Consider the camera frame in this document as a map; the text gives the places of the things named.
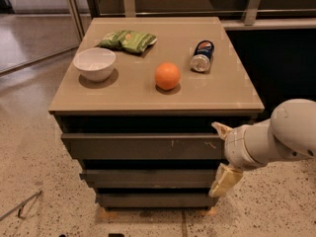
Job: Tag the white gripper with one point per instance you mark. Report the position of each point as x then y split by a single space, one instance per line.
235 146

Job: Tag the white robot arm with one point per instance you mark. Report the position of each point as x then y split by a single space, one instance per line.
288 135

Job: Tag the grey drawer cabinet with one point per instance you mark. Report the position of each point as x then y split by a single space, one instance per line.
131 102

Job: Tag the grey bottom drawer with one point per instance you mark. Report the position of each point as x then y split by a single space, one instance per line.
156 200

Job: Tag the grey drawer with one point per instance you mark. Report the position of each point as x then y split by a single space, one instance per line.
176 146
156 200
143 179

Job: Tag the grey middle drawer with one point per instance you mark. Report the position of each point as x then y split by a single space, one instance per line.
143 179

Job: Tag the grey top drawer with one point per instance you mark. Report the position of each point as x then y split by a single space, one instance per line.
176 146

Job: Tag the orange fruit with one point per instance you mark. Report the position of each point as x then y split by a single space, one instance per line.
167 76

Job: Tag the blue pepsi can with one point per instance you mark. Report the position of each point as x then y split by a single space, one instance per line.
203 53

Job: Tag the wooden metal railing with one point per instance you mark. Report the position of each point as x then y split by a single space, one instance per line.
235 14

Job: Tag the green snack bag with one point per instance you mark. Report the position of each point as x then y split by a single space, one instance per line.
130 41

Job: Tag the white bowl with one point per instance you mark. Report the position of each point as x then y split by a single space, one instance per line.
95 64

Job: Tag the metal rod on floor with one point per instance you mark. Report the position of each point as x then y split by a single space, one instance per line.
20 206

